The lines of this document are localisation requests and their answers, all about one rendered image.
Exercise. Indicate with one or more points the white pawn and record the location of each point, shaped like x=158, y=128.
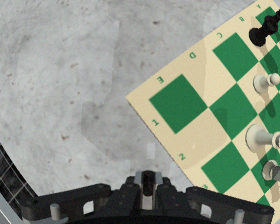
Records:
x=261, y=83

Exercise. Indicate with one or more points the green and cream chessboard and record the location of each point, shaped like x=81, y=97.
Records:
x=201, y=105

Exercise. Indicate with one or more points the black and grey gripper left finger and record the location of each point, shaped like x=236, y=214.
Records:
x=67, y=206

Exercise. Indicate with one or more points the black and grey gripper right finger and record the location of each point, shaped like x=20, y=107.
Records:
x=224, y=209

